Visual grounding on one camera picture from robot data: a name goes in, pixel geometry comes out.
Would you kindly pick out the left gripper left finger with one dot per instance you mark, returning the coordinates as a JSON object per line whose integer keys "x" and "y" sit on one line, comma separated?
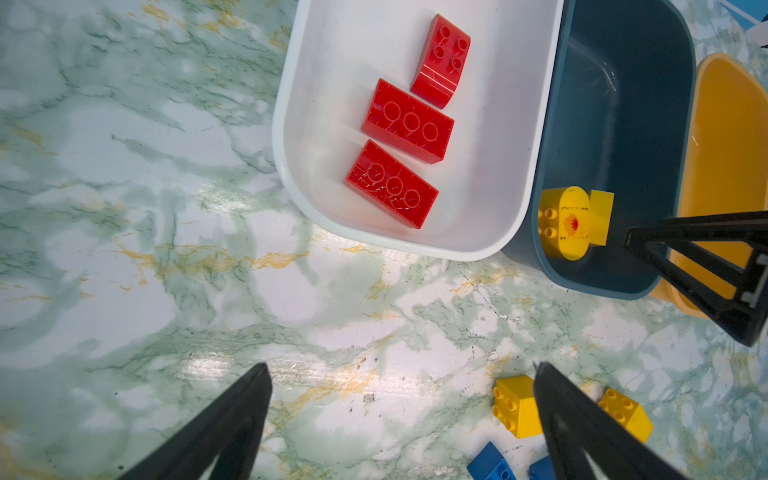
{"x": 223, "y": 438}

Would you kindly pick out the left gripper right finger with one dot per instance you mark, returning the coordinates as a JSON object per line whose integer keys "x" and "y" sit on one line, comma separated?
{"x": 579, "y": 435}

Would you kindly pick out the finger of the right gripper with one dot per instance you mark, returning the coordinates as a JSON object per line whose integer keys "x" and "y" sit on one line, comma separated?
{"x": 744, "y": 315}

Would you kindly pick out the blue lego brick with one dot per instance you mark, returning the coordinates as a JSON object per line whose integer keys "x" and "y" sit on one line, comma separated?
{"x": 489, "y": 464}
{"x": 542, "y": 470}

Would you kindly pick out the yellow plastic container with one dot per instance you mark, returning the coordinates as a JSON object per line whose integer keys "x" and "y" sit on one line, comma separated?
{"x": 726, "y": 162}

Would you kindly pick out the orange yellow lego brick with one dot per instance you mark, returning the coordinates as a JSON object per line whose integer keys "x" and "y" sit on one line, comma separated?
{"x": 600, "y": 210}

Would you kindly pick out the yellow rounded lego duck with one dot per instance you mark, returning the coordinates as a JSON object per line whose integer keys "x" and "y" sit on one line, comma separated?
{"x": 563, "y": 223}

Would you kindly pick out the dark teal plastic container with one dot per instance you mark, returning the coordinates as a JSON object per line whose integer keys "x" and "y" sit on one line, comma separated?
{"x": 617, "y": 120}

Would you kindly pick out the red lego brick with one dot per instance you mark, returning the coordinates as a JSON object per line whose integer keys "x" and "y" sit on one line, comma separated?
{"x": 441, "y": 62}
{"x": 391, "y": 186}
{"x": 408, "y": 124}

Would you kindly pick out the white plastic container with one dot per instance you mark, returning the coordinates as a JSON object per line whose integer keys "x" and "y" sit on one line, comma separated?
{"x": 338, "y": 51}

